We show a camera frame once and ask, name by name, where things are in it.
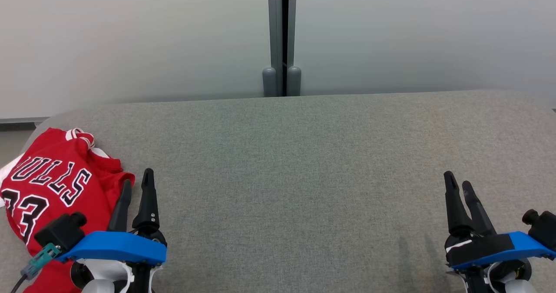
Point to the grey metal partition post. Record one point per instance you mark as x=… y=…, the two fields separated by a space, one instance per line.
x=274 y=32

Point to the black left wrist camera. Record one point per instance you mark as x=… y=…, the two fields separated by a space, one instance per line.
x=61 y=232

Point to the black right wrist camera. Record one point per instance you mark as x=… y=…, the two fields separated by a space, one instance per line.
x=543 y=228

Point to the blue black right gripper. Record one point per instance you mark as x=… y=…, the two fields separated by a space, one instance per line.
x=486 y=247

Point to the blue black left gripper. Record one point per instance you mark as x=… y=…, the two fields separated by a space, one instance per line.
x=117 y=247

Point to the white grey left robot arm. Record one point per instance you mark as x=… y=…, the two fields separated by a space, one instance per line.
x=102 y=280

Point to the red Bulls jersey shirt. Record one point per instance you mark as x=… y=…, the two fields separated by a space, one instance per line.
x=52 y=184

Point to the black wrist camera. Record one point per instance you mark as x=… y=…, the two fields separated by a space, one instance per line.
x=61 y=232
x=543 y=228

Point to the grey wall baseboard strip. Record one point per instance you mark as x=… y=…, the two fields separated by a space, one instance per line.
x=21 y=121

